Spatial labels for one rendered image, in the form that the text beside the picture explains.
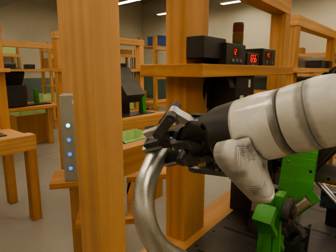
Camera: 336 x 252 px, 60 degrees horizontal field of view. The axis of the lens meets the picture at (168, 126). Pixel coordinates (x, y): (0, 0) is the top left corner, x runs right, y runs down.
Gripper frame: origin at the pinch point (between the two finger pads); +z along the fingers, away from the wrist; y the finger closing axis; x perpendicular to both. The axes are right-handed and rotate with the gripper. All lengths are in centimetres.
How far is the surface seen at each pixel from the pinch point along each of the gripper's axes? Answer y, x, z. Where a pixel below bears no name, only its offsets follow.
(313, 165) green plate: -65, -44, 5
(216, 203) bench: -82, -42, 57
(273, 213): -48, -16, 8
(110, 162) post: -9.6, -10.8, 33.3
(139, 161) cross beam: -24, -24, 45
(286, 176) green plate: -66, -41, 14
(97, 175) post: -8.7, -6.2, 34.4
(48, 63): -22, -436, 639
